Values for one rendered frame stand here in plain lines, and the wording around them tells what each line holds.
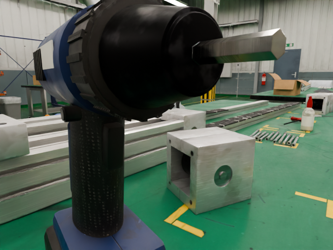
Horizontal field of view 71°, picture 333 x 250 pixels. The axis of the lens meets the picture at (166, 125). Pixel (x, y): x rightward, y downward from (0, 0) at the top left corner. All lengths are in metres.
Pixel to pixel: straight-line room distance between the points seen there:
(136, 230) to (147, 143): 0.28
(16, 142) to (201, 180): 0.24
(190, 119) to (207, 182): 0.25
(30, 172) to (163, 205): 0.18
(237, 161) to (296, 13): 11.52
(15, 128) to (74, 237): 0.18
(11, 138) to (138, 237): 0.21
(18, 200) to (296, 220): 0.36
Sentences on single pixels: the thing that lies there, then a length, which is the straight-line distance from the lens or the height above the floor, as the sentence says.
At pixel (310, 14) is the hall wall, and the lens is 11.73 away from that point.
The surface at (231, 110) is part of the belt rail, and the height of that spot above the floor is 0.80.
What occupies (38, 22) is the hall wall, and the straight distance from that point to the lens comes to 9.05.
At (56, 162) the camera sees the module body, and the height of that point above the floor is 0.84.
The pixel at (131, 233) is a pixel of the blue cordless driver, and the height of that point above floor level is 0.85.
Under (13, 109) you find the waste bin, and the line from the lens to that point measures 5.56.
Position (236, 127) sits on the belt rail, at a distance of 0.84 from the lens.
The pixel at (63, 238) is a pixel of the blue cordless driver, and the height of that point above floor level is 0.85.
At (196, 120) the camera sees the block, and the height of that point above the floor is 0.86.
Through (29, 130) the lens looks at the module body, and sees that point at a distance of 0.55.
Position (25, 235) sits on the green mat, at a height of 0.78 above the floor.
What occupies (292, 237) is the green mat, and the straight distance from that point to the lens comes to 0.33.
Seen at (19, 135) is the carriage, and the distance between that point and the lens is 0.34.
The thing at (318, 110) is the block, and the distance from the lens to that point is 1.37.
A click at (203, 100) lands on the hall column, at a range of 7.08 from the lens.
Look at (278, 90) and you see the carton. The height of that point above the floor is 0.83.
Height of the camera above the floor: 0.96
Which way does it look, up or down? 12 degrees down
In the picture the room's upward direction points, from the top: straight up
